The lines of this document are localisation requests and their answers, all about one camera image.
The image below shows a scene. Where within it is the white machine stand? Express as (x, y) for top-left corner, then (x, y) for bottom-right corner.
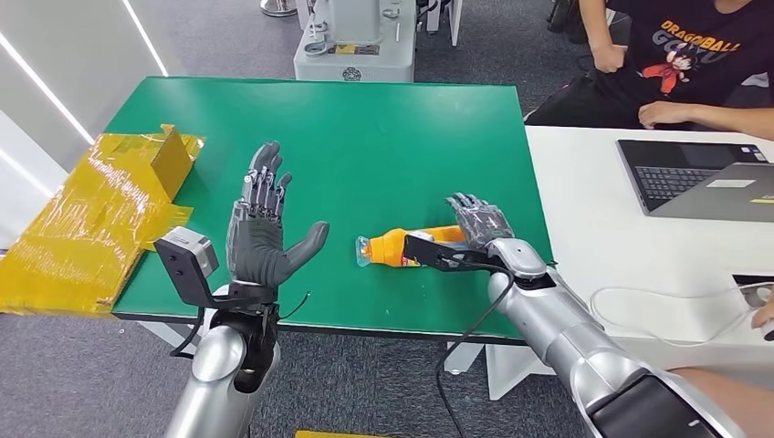
(293, 0), (418, 84)

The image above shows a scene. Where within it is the white and black device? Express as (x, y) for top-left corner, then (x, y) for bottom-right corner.
(732, 273), (774, 312)

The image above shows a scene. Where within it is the black open laptop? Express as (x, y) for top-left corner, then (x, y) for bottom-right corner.
(616, 139), (774, 216)

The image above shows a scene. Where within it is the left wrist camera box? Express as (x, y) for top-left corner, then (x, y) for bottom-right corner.
(153, 226), (232, 311)

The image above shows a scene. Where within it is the chrome round stand base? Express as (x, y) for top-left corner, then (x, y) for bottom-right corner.
(259, 0), (298, 18)

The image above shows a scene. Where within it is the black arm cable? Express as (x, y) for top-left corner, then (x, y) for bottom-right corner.
(168, 291), (313, 360)
(434, 261), (517, 438)

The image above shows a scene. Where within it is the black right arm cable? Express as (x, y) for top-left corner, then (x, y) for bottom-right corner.
(434, 261), (517, 438)

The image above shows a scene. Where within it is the seated person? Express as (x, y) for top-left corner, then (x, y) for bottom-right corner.
(522, 0), (774, 141)

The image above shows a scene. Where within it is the white table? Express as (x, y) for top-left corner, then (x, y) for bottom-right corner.
(524, 125), (774, 402)

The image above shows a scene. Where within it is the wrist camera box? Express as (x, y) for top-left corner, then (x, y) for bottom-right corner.
(403, 231), (492, 274)
(153, 226), (232, 311)

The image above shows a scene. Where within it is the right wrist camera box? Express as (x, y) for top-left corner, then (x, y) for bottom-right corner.
(403, 231), (492, 274)

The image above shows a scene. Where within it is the yellow object on floor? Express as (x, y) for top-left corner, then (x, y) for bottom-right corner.
(295, 429), (390, 438)

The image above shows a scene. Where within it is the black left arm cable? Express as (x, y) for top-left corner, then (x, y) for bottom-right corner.
(168, 291), (313, 360)

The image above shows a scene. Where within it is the yellow taped cardboard box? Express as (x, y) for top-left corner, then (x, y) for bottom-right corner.
(0, 123), (205, 319)

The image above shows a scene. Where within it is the person beside white table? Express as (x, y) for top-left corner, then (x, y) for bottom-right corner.
(667, 298), (774, 438)

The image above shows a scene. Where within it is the grey closed laptop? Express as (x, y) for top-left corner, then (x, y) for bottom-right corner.
(650, 162), (774, 224)

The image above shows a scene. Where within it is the orange detergent bottle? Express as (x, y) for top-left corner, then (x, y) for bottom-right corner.
(355, 224), (468, 269)

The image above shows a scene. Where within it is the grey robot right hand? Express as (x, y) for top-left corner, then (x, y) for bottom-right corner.
(445, 192), (516, 251)

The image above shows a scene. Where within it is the green topped table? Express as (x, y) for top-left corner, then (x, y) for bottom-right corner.
(110, 75), (559, 376)

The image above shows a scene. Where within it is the white panel leg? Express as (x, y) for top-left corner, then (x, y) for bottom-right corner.
(424, 0), (465, 47)

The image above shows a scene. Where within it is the black bag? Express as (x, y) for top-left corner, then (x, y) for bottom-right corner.
(546, 0), (583, 35)

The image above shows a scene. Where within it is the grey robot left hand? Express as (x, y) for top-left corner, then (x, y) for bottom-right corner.
(225, 141), (331, 289)

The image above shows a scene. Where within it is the white cable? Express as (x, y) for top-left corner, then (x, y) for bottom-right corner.
(589, 281), (774, 349)

